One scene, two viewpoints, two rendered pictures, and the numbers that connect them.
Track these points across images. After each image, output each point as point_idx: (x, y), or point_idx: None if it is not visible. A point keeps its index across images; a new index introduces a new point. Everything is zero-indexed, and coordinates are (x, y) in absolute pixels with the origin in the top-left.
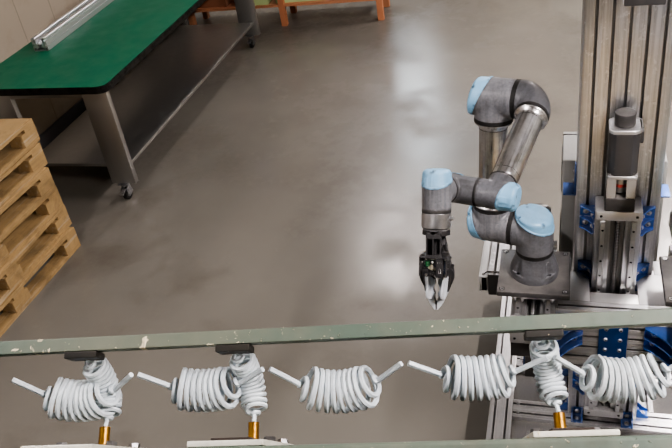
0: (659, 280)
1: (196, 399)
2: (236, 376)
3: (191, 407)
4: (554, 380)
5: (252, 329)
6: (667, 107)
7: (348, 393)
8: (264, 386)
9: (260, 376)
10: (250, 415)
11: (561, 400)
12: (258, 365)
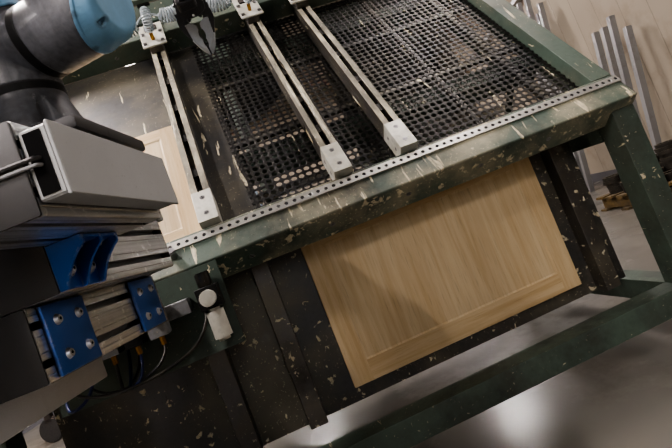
0: None
1: None
2: None
3: None
4: (146, 23)
5: None
6: None
7: (217, 7)
8: None
9: None
10: (250, 2)
11: (147, 32)
12: None
